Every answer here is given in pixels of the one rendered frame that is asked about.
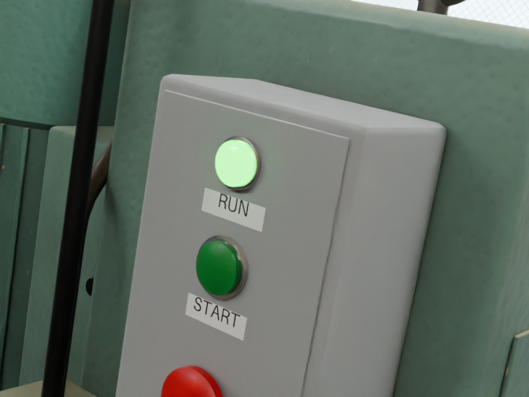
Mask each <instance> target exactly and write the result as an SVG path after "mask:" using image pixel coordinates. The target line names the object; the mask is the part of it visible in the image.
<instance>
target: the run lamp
mask: <svg viewBox="0 0 529 397"><path fill-rule="evenodd" d="M215 164H216V172H217V175H218V177H219V178H220V179H221V181H222V182H223V183H224V185H225V186H227V187H228V188H230V189H232V190H234V191H244V190H246V189H249V188H250V187H252V186H253V185H254V184H255V183H256V182H257V180H258V177H259V176H260V173H261V155H260V152H259V150H258V148H257V146H256V144H255V143H254V142H253V141H252V140H251V139H249V138H247V137H245V136H232V137H230V138H228V139H226V140H225V141H224V142H223V143H222V145H221V146H220V149H219V150H218V151H217V154H216V162H215Z"/></svg>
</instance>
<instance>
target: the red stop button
mask: <svg viewBox="0 0 529 397"><path fill-rule="evenodd" d="M161 397H223V396H222V393H221V391H220V388H219V386H218V384H217V383H216V381H215V380H214V379H213V378H212V376H211V375H210V374H209V373H207V372H206V371H205V370H204V369H202V368H200V367H197V366H194V365H187V366H184V367H181V368H178V369H175V370H173V371H172V372H171V373H170V374H169V375H168V376H167V377H166V379H165V382H164V384H163V386H162V390H161Z"/></svg>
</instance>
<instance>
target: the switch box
mask: <svg viewBox="0 0 529 397"><path fill-rule="evenodd" d="M232 136H245V137H247V138H249V139H251V140H252V141H253V142H254V143H255V144H256V146H257V148H258V150H259V152H260V155H261V173H260V176H259V177H258V180H257V182H256V183H255V184H254V185H253V186H252V187H250V188H249V189H246V190H244V191H234V190H232V189H230V188H228V187H227V186H225V185H224V183H223V182H222V181H221V179H220V178H219V177H218V175H217V172H216V164H215V162H216V154H217V151H218V150H219V149H220V146H221V145H222V143H223V142H224V141H225V140H226V139H228V138H230V137H232ZM446 137H447V132H446V128H445V127H444V126H442V125H441V124H440V123H438V122H434V121H428V120H424V119H421V118H417V117H411V116H408V115H404V114H400V113H395V112H391V111H387V110H384V109H378V108H374V107H371V106H365V105H361V104H357V103H354V102H348V101H344V100H341V99H337V98H332V97H327V96H324V95H318V94H314V93H311V92H307V91H301V90H298V89H294V88H291V87H284V86H281V85H278V84H274V83H268V82H264V81H261V80H253V79H241V78H228V77H215V76H192V75H179V74H171V75H167V76H164V77H163V78H162V80H161V84H160V90H159V95H158V101H157V112H156V117H155V123H154V133H153V139H152V145H151V151H150V161H149V167H148V173H147V178H146V189H145V195H144V200H143V206H142V216H141V222H140V228H139V238H138V244H137V250H136V256H135V266H134V272H133V277H132V283H131V294H130V299H129V305H128V315H127V320H126V326H125V332H124V342H123V348H122V354H121V360H120V370H119V376H118V381H117V392H116V397H161V390H162V386H163V384H164V382H165V379H166V377H167V376H168V375H169V374H170V373H171V372H172V371H173V370H175V369H178V368H181V367H184V366H187V365H194V366H197V367H200V368H202V369H204V370H205V371H206V372H207V373H209V374H210V375H211V376H212V378H213V379H214V380H215V381H216V383H217V384H218V386H219V388H220V391H221V393H222V396H223V397H393V394H394V387H395V383H396V379H397V375H398V368H399V364H400V360H401V353H402V348H403V345H404V341H405V334H406V329H407V326H408V322H409V315H410V310H411V306H412V300H413V296H414V291H415V287H416V281H417V277H418V272H419V268H420V262H421V258H422V253H423V249H424V243H425V239H426V234H427V227H428V223H429V220H430V215H431V208H432V204H433V201H434V196H435V189H436V185H437V181H438V175H439V170H440V166H441V162H442V156H443V151H444V147H445V143H446ZM205 187H206V188H208V189H211V190H214V191H218V192H220V193H223V194H225V195H229V196H231V197H234V198H237V199H241V200H243V201H246V202H250V203H253V204H255V205H258V206H262V207H264V208H266V209H265V214H264V223H263V228H262V232H259V231H257V230H255V229H252V228H248V227H246V226H244V225H241V224H237V223H235V222H233V221H229V220H227V219H224V218H222V217H218V216H216V215H213V214H211V213H207V212H205V211H202V203H203V197H204V192H205ZM213 236H229V237H231V238H232V239H233V240H235V241H236V242H237V243H238V244H239V245H240V247H241V248H242V250H243V251H244V254H245V256H246V260H247V264H248V276H247V280H246V284H245V286H244V288H243V289H242V291H241V292H240V293H239V294H238V295H236V296H235V297H234V298H231V299H215V298H214V297H212V296H211V295H210V294H208V293H207V292H206V291H205V289H204V288H203V286H201V284H200V282H199V280H198V277H197V273H196V259H197V256H198V252H199V249H200V247H201V246H202V244H203V243H204V242H205V241H206V240H207V239H209V238H210V237H213ZM188 293H191V294H193V295H196V296H198V297H200V298H202V299H205V300H207V301H209V302H212V303H214V304H217V305H218V306H221V307H223V308H225V309H227V310H230V311H232V312H235V313H237V314H239V315H242V316H244V317H247V320H246V329H245V333H244V338H243V340H241V339H238V338H236V337H234V336H231V335H229V334H227V333H226V332H222V331H220V330H219V329H217V328H214V327H212V326H210V325H207V324H205V323H203V322H201V321H199V320H196V319H194V318H192V317H190V316H187V315H186V314H185V313H186V308H187V298H188Z"/></svg>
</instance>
